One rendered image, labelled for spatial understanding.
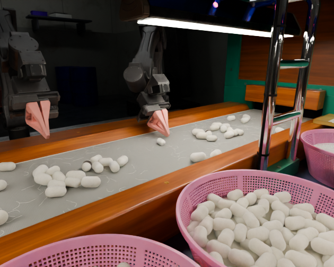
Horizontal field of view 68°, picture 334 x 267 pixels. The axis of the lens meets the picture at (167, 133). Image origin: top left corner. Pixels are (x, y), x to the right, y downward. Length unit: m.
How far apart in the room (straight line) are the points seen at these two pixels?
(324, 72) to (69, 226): 0.99
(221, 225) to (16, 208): 0.32
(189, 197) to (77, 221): 0.17
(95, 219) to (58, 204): 0.11
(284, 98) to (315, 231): 0.74
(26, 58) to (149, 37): 0.49
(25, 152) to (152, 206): 0.38
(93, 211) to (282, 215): 0.28
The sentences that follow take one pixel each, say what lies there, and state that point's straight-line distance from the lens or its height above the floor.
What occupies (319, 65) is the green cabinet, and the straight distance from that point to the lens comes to 1.12.
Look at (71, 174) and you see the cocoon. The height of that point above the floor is 0.76.
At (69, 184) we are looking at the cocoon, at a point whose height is 0.75.
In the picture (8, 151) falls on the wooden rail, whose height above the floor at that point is 0.76.
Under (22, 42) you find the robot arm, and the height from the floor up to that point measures 1.00.
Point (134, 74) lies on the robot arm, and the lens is 0.74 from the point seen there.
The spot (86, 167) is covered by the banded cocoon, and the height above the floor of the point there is 0.75.
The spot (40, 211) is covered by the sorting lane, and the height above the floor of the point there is 0.74.
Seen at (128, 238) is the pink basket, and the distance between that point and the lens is 0.32.
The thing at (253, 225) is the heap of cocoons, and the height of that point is 0.74.
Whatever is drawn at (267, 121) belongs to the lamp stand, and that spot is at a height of 0.85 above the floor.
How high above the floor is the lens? 0.97
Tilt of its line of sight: 17 degrees down
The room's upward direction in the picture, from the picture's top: straight up
